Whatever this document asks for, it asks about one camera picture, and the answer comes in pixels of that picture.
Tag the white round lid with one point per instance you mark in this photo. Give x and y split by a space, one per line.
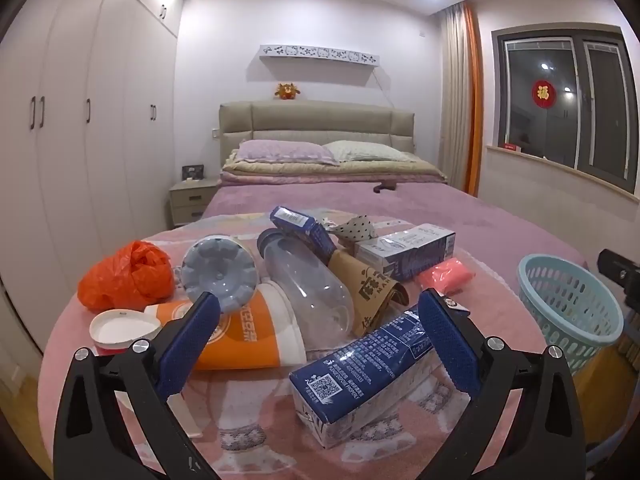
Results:
120 330

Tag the white and blue cardboard box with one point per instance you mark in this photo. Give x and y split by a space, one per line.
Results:
405 250

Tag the white patterned wall shelf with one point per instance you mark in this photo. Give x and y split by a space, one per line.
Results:
320 55

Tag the small red box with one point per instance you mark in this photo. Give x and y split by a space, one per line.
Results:
512 148

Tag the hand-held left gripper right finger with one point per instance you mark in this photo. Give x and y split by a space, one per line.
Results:
450 345

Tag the small dark object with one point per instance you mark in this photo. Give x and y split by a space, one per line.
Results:
385 188

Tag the grey bottle bottom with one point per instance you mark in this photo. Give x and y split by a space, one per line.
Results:
220 270

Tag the small dark picture frame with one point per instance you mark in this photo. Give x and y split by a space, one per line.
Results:
193 172

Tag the orange plastic bag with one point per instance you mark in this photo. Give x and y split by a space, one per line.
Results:
125 275

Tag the folded beige quilt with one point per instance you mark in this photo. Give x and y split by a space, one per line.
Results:
325 170

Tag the pink crumpled packet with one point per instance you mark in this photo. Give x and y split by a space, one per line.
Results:
445 275

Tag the pale floral pillow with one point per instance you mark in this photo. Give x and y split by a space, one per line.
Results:
370 151

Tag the pink quilted blanket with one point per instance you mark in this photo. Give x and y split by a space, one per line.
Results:
250 410

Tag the beige nightstand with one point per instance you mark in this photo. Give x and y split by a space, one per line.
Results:
190 205

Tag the orange and white paper cup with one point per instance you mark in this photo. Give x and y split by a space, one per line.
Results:
245 345

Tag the orange plush toy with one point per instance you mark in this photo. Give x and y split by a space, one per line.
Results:
286 92

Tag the brown paper bag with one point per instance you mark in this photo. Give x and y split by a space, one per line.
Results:
360 280

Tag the dark framed window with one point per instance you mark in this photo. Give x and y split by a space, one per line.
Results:
600 110

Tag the polka-dot paper bag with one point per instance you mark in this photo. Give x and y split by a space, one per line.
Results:
357 227

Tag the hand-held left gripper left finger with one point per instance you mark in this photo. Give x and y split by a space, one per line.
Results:
187 345

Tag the white wardrobe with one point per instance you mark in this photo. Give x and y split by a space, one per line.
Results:
75 110

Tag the beige padded headboard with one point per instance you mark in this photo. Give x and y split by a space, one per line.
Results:
320 120

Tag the small blue carton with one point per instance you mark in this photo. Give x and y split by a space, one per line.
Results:
300 225

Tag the round red window decoration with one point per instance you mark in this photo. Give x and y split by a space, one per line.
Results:
543 93

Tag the beige curtain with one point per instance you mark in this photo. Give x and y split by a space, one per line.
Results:
452 100

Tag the purple bedspread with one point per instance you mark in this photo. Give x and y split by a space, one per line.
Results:
450 205

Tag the orange curtain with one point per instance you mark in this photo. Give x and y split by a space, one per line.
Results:
475 110

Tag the large blue milk carton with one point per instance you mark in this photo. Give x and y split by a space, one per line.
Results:
350 375

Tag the clear plastic bottle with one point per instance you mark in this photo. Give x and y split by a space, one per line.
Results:
310 290

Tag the light blue plastic basket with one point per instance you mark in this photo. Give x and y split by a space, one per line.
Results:
565 305

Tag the purple pillow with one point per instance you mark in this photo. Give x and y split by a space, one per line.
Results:
285 151

